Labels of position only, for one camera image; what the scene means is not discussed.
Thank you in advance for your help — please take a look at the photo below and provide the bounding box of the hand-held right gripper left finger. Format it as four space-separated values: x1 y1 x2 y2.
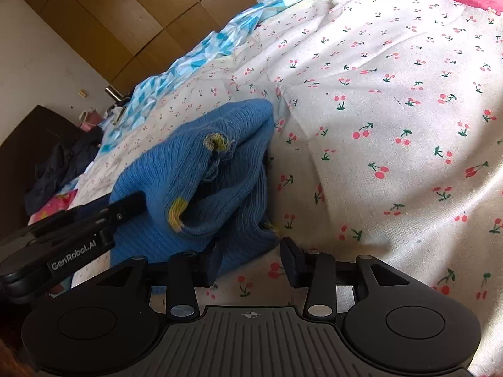
96 245 223 321

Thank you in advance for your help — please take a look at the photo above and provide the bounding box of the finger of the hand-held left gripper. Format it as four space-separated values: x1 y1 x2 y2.
98 192 148 245

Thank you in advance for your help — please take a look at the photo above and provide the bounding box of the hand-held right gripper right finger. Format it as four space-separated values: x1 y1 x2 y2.
280 237 413 319

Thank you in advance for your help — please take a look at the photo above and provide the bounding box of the blue knitted striped sweater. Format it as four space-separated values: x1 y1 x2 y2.
71 99 280 296

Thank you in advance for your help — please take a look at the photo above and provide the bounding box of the pink strawberry printed pillow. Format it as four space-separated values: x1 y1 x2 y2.
29 190 79 224

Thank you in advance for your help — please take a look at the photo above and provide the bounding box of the dark navy jacket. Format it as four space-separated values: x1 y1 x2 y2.
24 129 105 215

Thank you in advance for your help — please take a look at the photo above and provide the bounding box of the pink basket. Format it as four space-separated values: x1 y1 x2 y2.
79 109 103 131

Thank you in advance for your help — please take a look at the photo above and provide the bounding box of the dark wooden headboard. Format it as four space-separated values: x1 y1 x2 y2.
0 105 85 228

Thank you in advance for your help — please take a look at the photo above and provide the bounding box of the cherry print bed cover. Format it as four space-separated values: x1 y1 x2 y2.
73 0 503 377

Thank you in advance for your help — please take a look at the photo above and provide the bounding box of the blue white patterned quilt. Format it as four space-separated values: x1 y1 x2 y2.
98 0 334 154

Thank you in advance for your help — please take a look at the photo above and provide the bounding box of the wooden wardrobe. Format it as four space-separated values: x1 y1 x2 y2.
19 0 289 95

